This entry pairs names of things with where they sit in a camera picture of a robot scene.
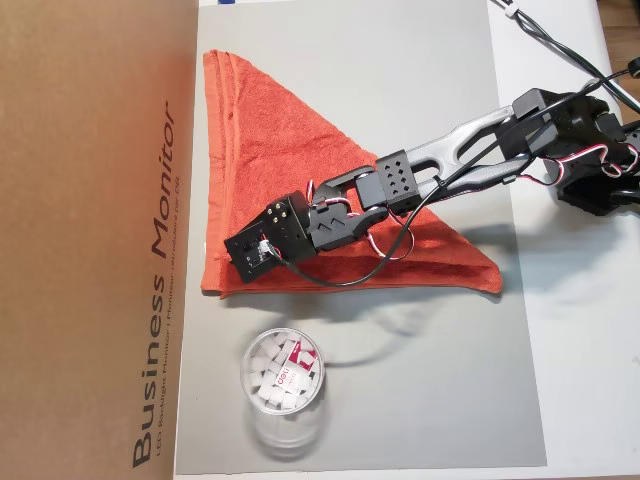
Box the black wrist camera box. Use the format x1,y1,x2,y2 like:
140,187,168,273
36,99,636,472
223,213,284,285

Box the clear plastic jar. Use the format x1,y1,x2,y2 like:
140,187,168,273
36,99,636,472
239,327,327,461

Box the grey table mat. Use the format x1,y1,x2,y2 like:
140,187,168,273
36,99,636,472
174,7,549,475

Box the orange terry towel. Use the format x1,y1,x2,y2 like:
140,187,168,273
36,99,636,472
199,48,503,300

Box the Business Monitor cardboard box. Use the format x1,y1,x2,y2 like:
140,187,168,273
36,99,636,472
0,0,201,480

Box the red white servo wire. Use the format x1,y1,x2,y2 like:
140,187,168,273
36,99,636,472
304,179,417,262

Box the black camera cable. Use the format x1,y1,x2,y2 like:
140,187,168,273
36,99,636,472
269,144,506,289

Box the red white eraser packet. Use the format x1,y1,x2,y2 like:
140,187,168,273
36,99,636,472
272,339,319,394

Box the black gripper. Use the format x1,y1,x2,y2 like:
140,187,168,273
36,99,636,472
264,191,390,265

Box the white eraser cubes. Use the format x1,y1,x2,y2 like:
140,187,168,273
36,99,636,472
244,335,321,411

